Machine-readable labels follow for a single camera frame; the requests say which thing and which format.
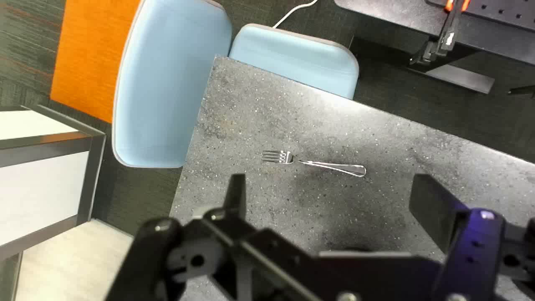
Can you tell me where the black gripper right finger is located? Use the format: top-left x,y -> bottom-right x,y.
408,172 -> 506,301

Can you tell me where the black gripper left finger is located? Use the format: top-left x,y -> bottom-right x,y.
107,172 -> 249,301

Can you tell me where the silver metal fork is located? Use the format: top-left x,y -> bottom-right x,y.
261,147 -> 369,180

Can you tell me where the light blue chair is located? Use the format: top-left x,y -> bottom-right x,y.
227,21 -> 361,102
110,0 -> 234,170

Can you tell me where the white grey-framed cabinet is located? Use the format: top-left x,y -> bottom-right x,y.
0,102 -> 108,264

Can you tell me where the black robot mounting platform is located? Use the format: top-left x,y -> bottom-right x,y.
333,0 -> 535,95

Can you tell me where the orange-handled metal clamp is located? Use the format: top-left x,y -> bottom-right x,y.
408,0 -> 473,70

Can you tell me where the thick white cable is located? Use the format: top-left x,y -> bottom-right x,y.
271,0 -> 321,30

